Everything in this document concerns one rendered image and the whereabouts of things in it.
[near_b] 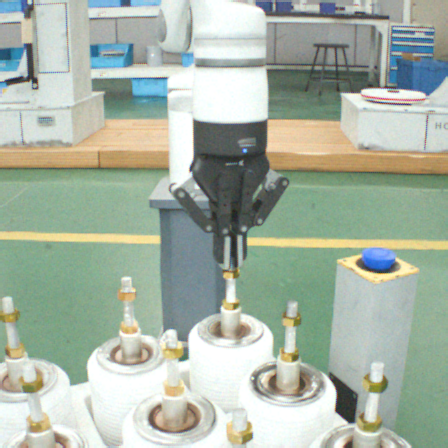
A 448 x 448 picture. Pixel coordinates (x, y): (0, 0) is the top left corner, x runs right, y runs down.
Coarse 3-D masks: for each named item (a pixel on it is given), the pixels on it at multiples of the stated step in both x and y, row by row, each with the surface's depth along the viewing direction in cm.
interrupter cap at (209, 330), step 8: (208, 320) 66; (216, 320) 66; (240, 320) 66; (248, 320) 66; (256, 320) 66; (200, 328) 64; (208, 328) 64; (216, 328) 65; (240, 328) 65; (248, 328) 65; (256, 328) 64; (200, 336) 63; (208, 336) 63; (216, 336) 63; (224, 336) 63; (232, 336) 63; (240, 336) 63; (248, 336) 63; (256, 336) 63; (216, 344) 61; (224, 344) 61; (232, 344) 61; (240, 344) 61; (248, 344) 61
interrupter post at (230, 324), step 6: (222, 306) 64; (222, 312) 63; (228, 312) 63; (234, 312) 63; (222, 318) 63; (228, 318) 63; (234, 318) 63; (222, 324) 64; (228, 324) 63; (234, 324) 63; (222, 330) 64; (228, 330) 63; (234, 330) 63
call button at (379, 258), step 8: (368, 248) 67; (376, 248) 67; (384, 248) 67; (368, 256) 65; (376, 256) 65; (384, 256) 65; (392, 256) 65; (368, 264) 65; (376, 264) 64; (384, 264) 64; (392, 264) 65
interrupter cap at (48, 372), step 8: (32, 360) 57; (40, 360) 57; (0, 368) 56; (40, 368) 56; (48, 368) 56; (0, 376) 55; (48, 376) 55; (56, 376) 55; (0, 384) 53; (8, 384) 54; (48, 384) 53; (0, 392) 52; (8, 392) 52; (16, 392) 52; (40, 392) 52; (48, 392) 53; (0, 400) 51; (8, 400) 51; (16, 400) 51; (24, 400) 51
